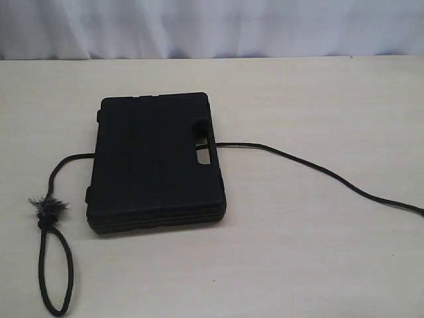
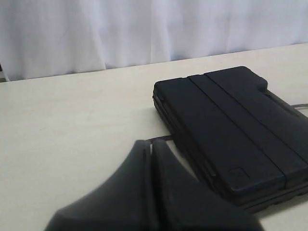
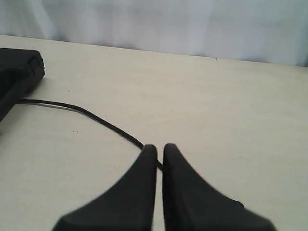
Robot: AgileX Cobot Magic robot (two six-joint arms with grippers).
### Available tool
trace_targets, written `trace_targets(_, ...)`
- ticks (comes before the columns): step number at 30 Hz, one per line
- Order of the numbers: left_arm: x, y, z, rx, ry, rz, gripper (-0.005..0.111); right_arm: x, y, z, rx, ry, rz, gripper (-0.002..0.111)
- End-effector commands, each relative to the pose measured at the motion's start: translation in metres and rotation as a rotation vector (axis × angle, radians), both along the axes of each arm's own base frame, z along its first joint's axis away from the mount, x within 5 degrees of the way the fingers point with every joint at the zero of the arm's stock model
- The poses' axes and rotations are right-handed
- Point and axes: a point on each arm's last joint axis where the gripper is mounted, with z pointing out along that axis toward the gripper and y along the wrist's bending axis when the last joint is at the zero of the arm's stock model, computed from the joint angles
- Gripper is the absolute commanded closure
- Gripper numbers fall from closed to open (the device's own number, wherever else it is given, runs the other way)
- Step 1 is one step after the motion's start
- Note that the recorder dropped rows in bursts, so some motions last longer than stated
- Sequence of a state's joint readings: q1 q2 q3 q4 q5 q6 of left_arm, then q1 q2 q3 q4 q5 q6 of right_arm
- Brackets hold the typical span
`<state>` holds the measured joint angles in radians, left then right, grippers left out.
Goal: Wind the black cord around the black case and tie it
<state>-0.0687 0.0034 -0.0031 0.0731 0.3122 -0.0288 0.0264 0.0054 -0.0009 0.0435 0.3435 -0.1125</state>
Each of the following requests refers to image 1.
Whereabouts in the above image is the black plastic carrying case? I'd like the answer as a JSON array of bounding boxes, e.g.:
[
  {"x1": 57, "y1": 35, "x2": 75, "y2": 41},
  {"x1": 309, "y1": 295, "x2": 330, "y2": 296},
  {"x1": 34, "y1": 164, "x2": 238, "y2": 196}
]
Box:
[{"x1": 85, "y1": 92, "x2": 227, "y2": 234}]

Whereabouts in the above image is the black braided rope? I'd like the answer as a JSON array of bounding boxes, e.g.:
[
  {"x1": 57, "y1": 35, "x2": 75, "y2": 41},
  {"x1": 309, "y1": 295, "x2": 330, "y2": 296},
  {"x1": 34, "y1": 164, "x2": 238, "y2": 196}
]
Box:
[{"x1": 27, "y1": 141, "x2": 424, "y2": 315}]

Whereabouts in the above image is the white backdrop curtain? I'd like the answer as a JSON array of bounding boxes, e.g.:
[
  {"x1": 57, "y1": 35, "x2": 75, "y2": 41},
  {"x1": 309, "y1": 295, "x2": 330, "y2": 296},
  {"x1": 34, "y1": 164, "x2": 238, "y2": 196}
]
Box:
[{"x1": 1, "y1": 1, "x2": 423, "y2": 60}]

